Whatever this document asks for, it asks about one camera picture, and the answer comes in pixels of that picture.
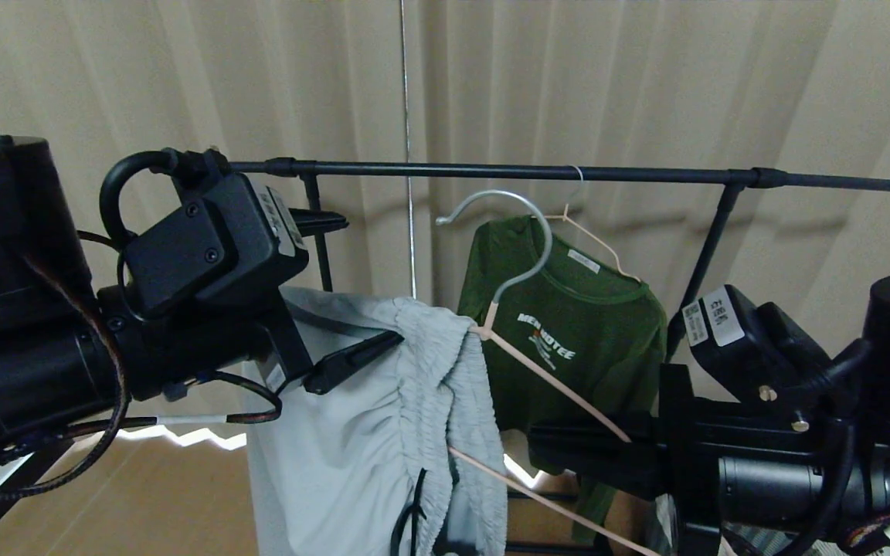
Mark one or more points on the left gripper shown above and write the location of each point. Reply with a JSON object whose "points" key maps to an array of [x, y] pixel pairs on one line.
{"points": [[43, 386]]}

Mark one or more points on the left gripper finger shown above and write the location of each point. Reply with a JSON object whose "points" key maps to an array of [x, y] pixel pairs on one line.
{"points": [[344, 363], [321, 222]]}

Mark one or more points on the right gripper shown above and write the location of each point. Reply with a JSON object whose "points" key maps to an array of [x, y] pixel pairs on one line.
{"points": [[692, 463]]}

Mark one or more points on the pale grey garment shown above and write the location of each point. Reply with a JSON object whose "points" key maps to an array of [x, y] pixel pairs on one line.
{"points": [[337, 463]]}

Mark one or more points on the green long-sleeved shirt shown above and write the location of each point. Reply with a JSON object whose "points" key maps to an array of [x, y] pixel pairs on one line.
{"points": [[607, 378]]}

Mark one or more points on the pink clothes hanger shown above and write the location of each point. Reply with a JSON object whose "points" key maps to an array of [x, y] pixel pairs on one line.
{"points": [[592, 238], [491, 315]]}

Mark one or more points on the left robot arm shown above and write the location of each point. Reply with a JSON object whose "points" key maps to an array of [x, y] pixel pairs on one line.
{"points": [[12, 216]]}

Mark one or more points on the white laundry basket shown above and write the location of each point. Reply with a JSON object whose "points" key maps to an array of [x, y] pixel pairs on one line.
{"points": [[661, 529]]}

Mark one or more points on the black clothes rack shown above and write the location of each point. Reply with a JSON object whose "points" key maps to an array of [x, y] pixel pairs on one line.
{"points": [[646, 174]]}

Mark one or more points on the beige curtain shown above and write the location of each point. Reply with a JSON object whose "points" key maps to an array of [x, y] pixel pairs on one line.
{"points": [[646, 77]]}

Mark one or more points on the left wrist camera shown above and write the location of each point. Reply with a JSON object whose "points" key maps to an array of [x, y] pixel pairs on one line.
{"points": [[213, 239]]}

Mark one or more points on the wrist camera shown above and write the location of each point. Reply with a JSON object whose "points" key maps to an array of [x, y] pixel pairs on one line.
{"points": [[213, 239], [754, 340]]}

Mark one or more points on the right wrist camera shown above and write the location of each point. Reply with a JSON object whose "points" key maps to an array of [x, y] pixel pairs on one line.
{"points": [[754, 340]]}

